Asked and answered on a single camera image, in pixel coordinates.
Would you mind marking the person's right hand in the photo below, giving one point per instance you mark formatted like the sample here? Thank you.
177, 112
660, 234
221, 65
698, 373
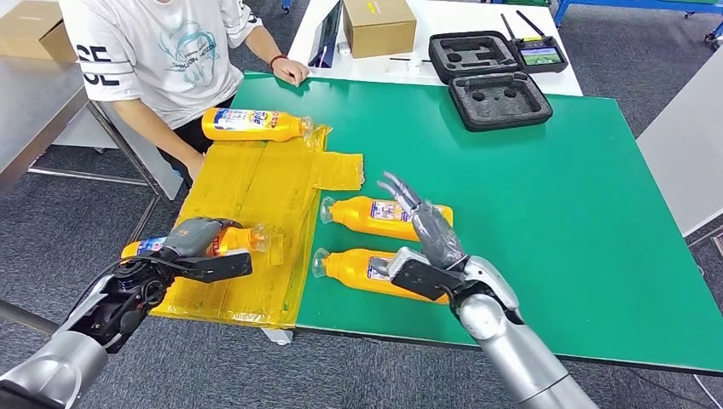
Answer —
195, 166

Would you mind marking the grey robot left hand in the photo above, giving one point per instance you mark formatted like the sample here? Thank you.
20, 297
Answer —
192, 237

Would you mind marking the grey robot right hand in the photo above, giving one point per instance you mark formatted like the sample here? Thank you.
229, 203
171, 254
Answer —
435, 240

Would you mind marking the person's left hand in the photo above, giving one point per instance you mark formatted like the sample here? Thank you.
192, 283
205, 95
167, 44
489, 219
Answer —
292, 70

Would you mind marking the orange detergent bottle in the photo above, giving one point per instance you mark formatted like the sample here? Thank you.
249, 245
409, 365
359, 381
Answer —
344, 268
237, 240
248, 132
350, 217

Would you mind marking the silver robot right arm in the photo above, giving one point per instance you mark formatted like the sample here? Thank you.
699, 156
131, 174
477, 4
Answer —
508, 350

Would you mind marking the dark tablet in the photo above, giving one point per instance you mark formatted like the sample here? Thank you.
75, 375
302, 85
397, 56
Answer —
326, 34

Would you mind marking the small white adapter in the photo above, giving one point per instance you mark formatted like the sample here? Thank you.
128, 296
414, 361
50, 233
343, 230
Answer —
344, 48

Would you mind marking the yellow plastic film sheet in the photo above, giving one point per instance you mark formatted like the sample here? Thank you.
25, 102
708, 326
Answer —
248, 186

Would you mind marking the cardboard box with yellow mark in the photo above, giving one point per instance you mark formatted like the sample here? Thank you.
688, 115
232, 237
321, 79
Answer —
378, 28

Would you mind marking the small clear plastic piece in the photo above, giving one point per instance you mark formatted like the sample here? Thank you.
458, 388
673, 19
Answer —
405, 66

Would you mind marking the person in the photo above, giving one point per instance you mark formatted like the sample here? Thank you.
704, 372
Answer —
158, 56

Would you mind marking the white table foot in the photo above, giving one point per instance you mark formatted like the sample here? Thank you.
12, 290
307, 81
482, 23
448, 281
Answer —
277, 337

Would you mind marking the black foam-lined case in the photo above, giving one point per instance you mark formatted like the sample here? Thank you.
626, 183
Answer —
497, 101

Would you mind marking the steel table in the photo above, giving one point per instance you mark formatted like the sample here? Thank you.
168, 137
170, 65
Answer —
34, 107

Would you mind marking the black remote controller with screen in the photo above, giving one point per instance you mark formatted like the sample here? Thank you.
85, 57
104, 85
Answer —
539, 56

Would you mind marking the plain brown cardboard box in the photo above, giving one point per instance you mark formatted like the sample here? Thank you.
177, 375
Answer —
34, 28

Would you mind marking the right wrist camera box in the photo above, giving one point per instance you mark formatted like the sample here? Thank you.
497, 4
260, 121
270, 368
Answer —
421, 276

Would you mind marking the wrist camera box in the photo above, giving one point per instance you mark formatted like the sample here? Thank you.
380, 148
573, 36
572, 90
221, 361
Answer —
421, 276
226, 266

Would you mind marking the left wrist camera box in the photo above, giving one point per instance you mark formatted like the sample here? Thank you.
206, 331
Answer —
226, 266

